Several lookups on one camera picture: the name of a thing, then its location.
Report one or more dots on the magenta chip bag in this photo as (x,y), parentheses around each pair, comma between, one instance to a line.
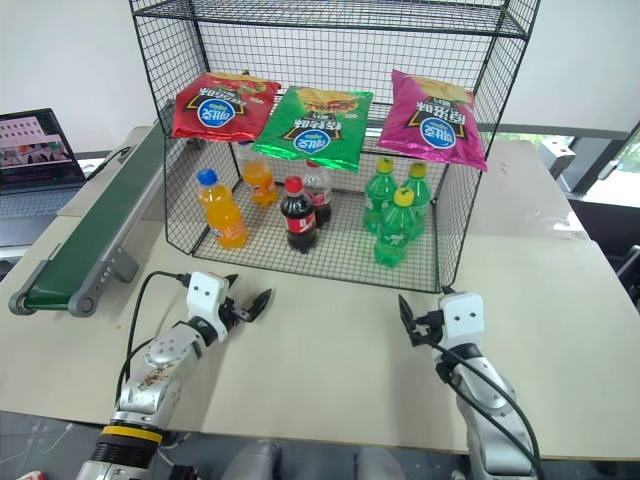
(432,127)

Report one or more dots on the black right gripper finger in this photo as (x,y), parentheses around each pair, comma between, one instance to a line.
(445,291)
(406,311)

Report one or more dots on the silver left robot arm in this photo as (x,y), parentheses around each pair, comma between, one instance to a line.
(155,370)

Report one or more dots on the green chip bag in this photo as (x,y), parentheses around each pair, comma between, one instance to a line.
(315,132)

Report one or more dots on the green soda bottle yellow cap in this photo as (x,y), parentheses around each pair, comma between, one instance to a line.
(395,235)
(421,192)
(377,197)

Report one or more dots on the open laptop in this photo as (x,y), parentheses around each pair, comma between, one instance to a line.
(35,150)

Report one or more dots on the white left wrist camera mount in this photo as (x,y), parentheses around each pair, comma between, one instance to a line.
(206,300)

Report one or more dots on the cola bottle red cap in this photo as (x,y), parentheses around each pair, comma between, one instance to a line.
(299,220)
(320,192)

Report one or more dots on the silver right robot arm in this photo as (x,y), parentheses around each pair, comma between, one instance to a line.
(487,395)

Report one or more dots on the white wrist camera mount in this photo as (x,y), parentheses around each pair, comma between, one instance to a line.
(206,300)
(462,320)

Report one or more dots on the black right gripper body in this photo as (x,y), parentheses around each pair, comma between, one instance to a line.
(427,327)

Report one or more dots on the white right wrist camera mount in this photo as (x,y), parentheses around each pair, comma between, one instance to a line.
(462,320)

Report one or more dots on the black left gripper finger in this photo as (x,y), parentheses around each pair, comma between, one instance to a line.
(232,281)
(259,305)

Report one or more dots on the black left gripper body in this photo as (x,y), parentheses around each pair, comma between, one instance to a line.
(229,315)

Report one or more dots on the red chip bag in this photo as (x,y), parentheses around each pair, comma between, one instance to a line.
(220,112)

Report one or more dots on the green conveyor belt grey frame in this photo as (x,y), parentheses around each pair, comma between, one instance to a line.
(90,235)

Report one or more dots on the orange soda bottle blue cap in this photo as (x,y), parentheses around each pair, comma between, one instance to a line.
(225,215)
(260,182)

